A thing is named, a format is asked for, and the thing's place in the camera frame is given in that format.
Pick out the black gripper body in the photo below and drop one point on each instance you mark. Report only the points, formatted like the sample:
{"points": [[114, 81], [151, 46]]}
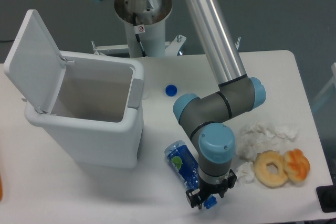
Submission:
{"points": [[210, 184]]}

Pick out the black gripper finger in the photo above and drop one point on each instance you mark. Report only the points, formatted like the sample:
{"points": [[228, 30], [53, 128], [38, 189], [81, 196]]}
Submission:
{"points": [[227, 183], [195, 198]]}

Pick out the blue label plastic bottle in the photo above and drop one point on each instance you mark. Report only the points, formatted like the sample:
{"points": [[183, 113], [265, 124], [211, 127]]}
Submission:
{"points": [[185, 165]]}

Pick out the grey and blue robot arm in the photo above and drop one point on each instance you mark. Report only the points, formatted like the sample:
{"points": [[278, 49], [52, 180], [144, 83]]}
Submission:
{"points": [[202, 119]]}

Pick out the blue bottle cap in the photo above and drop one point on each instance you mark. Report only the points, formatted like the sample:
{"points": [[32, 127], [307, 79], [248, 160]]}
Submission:
{"points": [[171, 90]]}

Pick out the small crumpled white tissue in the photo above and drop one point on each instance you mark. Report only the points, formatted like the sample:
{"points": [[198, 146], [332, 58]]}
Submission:
{"points": [[245, 173]]}

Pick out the large crumpled white tissue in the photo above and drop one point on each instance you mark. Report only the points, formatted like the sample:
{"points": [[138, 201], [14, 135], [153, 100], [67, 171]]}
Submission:
{"points": [[259, 137]]}

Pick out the orange glazed pastry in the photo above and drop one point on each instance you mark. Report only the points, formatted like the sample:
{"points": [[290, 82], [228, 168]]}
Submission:
{"points": [[296, 165]]}

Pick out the black device at edge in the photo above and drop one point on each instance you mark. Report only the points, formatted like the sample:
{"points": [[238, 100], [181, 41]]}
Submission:
{"points": [[326, 197]]}

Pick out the white trash bin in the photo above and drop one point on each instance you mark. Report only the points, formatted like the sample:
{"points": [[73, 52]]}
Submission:
{"points": [[98, 117]]}

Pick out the orange object at edge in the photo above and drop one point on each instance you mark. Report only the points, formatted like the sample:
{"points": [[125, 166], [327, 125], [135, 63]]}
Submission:
{"points": [[1, 189]]}

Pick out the white trash bin lid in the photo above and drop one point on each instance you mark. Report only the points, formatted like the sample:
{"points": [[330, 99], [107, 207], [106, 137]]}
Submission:
{"points": [[35, 65]]}

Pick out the plain ring donut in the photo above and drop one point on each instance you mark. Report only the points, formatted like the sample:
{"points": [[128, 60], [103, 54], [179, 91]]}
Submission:
{"points": [[269, 169]]}

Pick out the white frame at right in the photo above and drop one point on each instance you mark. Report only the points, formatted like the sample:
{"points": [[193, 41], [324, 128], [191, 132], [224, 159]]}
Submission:
{"points": [[325, 93]]}

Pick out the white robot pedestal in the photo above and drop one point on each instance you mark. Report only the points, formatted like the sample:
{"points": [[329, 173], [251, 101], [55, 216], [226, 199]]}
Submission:
{"points": [[145, 28]]}

